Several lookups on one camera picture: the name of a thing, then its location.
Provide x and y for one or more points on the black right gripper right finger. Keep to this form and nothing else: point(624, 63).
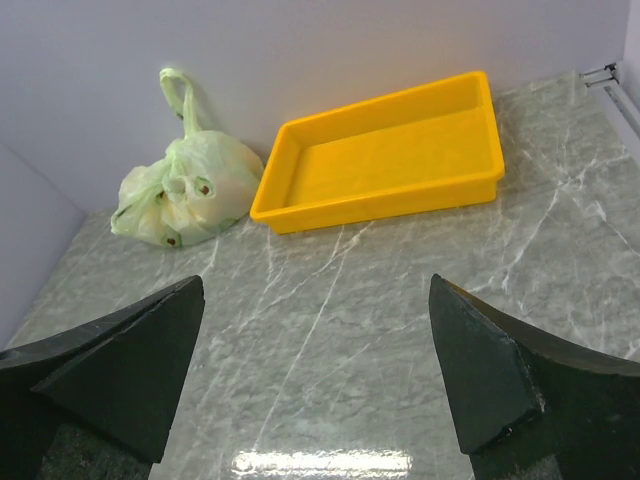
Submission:
point(527, 404)

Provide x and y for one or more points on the aluminium corner rail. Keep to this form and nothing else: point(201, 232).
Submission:
point(604, 84)

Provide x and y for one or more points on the yellow plastic tray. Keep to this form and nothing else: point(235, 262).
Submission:
point(425, 148)

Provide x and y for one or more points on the light green plastic bag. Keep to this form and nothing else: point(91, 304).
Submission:
point(204, 184)

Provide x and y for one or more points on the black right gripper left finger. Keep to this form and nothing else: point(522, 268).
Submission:
point(98, 401)

